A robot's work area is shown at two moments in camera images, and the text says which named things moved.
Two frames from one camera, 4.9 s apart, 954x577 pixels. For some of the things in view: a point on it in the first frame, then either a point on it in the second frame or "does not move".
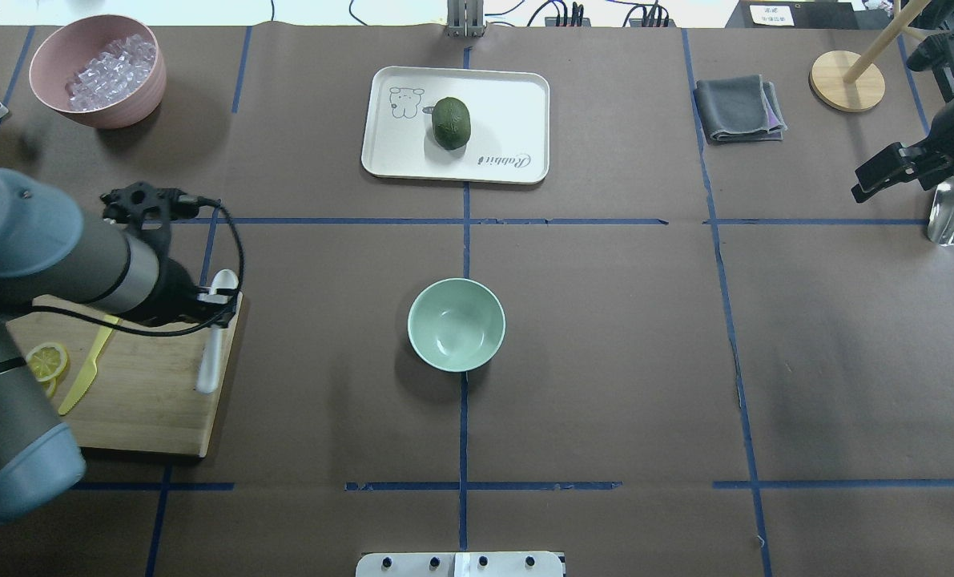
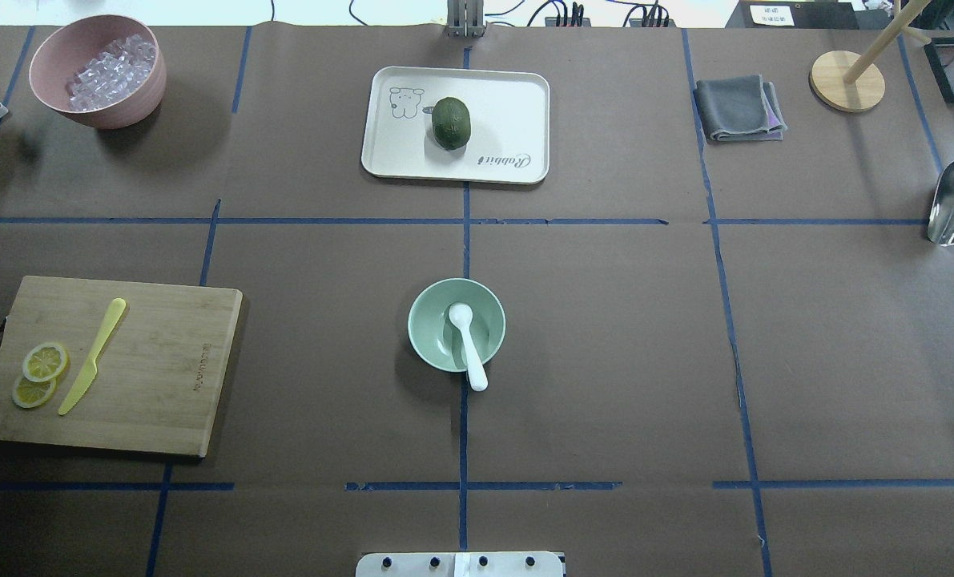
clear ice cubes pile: [116, 73] does not move
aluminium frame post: [464, 18] does not move
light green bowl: [456, 324] does not move
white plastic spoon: [223, 283] → [461, 314]
